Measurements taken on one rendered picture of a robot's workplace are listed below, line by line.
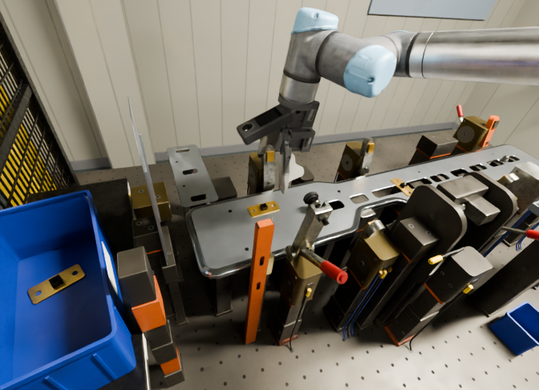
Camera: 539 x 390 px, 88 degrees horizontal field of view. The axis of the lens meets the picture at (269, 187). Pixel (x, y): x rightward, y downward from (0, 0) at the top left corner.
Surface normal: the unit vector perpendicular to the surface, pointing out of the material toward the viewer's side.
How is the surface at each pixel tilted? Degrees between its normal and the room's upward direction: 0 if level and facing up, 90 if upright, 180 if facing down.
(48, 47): 90
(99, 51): 90
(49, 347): 0
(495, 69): 110
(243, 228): 0
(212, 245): 0
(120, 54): 90
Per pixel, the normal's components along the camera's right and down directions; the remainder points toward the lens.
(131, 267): 0.10, -0.75
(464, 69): -0.64, 0.69
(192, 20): 0.33, 0.65
